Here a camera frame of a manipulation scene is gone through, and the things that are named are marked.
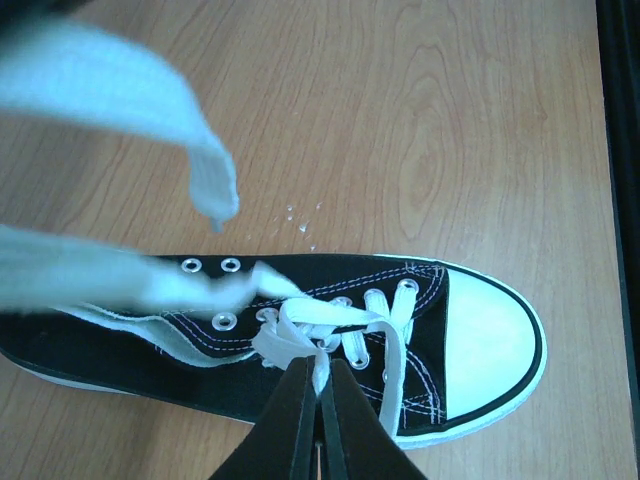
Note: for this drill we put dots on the sneaker white shoelace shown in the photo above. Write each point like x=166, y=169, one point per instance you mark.
x=56, y=68

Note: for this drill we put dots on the black white sneaker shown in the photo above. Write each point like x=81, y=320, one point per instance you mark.
x=439, y=350

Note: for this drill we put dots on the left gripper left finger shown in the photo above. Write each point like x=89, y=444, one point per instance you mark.
x=281, y=444

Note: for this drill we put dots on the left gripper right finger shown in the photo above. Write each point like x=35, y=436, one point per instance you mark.
x=354, y=444

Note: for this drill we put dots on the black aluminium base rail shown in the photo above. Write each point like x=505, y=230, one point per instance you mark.
x=618, y=31

